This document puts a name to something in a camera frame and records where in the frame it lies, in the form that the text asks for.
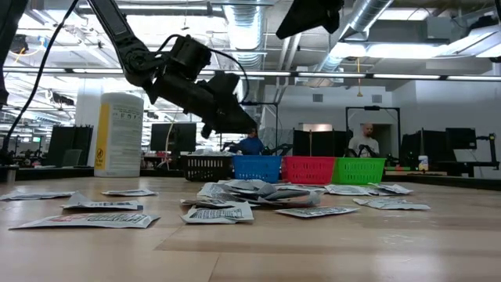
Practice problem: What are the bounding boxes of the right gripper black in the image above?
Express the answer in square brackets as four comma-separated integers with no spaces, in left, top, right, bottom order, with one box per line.
[276,0,346,40]

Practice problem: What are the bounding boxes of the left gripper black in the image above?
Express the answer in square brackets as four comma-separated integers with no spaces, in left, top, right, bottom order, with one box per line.
[146,74,258,140]

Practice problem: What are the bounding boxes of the person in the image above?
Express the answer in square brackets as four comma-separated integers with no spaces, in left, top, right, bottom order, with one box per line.
[348,122,380,158]
[230,128,266,156]

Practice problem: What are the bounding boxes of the blue plastic basket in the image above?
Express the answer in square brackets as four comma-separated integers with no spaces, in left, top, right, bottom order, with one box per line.
[231,154,283,184]

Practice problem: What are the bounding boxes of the black plastic basket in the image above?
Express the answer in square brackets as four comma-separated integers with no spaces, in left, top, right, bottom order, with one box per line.
[180,154,233,183]

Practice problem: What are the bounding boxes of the ceiling light strip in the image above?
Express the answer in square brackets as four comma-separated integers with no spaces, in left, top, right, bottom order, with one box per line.
[0,67,501,82]

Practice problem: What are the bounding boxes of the white printed sachet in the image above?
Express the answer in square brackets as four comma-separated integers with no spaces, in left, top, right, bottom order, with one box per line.
[275,205,359,219]
[180,198,259,209]
[324,184,373,197]
[353,197,431,212]
[60,190,144,212]
[273,193,323,209]

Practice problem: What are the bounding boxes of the red plastic basket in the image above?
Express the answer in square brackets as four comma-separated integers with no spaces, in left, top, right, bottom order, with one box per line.
[281,155,337,185]

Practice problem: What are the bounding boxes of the dark antiseptic towelette packet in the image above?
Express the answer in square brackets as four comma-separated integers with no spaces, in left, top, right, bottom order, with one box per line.
[258,188,314,201]
[367,183,414,196]

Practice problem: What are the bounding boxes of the crumpled white sachet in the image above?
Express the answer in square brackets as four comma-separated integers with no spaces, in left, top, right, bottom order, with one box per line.
[180,201,255,225]

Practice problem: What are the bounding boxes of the black partition panel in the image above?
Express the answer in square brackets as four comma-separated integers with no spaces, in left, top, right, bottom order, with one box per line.
[291,128,355,157]
[46,125,95,168]

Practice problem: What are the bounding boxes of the white wipes canister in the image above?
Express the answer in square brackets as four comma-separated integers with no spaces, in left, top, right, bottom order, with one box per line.
[93,92,145,179]

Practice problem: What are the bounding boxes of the green plastic basket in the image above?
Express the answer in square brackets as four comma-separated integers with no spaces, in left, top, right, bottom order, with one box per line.
[331,157,387,186]

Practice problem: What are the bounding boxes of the red-label ointment packet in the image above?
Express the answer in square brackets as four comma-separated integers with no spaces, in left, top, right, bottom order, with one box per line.
[9,212,160,230]

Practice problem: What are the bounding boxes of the grey cup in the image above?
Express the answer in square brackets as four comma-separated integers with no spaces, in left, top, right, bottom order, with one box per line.
[5,164,20,184]

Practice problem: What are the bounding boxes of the black ceiling pendant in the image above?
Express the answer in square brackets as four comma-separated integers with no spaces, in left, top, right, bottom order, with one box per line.
[9,34,31,55]

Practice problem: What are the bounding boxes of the black camera rig frame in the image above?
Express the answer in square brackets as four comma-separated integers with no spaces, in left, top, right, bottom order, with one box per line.
[345,104,402,158]
[219,100,279,157]

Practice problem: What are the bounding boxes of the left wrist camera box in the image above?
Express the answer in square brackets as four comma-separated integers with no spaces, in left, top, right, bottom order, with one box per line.
[207,71,241,99]

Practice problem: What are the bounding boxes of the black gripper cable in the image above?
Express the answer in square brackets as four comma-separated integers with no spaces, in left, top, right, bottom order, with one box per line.
[156,34,251,105]

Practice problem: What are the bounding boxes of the silver ceiling duct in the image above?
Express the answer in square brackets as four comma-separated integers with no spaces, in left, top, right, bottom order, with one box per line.
[222,0,272,130]
[312,0,395,75]

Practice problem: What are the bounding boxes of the yellow hanging cord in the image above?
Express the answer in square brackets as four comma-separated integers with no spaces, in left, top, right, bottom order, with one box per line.
[355,57,364,98]

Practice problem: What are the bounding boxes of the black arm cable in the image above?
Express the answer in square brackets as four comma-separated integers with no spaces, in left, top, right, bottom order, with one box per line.
[0,0,81,165]

